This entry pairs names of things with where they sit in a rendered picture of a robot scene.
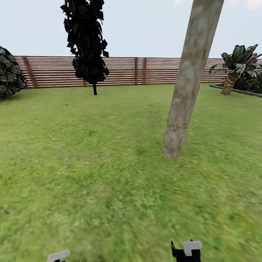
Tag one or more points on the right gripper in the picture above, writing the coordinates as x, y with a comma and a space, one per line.
181, 257

